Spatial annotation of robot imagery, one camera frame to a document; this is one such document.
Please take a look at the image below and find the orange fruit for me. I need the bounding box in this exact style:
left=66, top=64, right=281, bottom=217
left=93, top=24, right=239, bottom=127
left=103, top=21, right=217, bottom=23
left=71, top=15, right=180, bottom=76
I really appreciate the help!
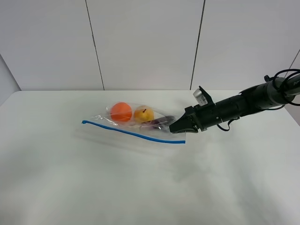
left=110, top=102, right=132, bottom=122

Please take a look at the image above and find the purple eggplant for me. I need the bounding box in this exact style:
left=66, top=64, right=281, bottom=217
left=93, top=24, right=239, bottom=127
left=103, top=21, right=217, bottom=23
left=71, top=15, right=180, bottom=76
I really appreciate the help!
left=137, top=115, right=175, bottom=130

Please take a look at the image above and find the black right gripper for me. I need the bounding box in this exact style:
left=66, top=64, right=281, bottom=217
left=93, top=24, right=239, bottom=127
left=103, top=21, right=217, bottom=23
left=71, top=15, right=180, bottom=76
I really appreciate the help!
left=169, top=104, right=225, bottom=134

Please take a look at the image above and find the yellow pear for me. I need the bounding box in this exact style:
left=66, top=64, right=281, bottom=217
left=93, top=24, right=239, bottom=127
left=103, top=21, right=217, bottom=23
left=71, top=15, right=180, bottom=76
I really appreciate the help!
left=134, top=105, right=154, bottom=123

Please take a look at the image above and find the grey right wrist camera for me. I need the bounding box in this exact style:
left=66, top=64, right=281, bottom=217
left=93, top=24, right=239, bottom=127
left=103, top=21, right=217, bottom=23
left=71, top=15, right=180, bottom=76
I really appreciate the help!
left=193, top=86, right=214, bottom=106

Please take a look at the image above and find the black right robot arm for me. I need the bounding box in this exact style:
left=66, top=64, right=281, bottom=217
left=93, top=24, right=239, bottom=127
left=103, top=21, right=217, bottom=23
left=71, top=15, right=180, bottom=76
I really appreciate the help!
left=169, top=69, right=300, bottom=134

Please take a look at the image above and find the clear zip bag blue seal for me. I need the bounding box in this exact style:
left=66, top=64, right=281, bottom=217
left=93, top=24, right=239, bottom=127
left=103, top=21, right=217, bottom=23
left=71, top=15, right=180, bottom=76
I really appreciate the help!
left=82, top=102, right=186, bottom=144

